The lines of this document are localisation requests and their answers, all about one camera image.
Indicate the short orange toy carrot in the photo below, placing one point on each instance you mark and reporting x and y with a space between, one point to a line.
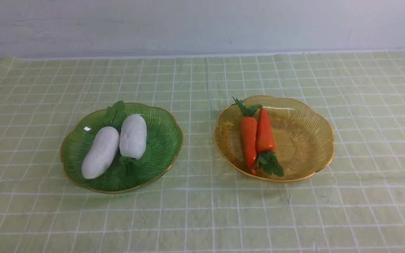
265 146

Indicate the long orange toy carrot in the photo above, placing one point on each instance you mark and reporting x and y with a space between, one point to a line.
248 126

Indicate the green glass plate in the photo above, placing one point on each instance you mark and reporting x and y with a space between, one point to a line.
164 142

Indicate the white toy radish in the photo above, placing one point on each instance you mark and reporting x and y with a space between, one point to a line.
133 140
105 145

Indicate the green checked tablecloth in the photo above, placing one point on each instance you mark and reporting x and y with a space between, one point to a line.
202 205

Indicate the amber glass plate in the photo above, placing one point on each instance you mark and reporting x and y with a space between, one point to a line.
304 140

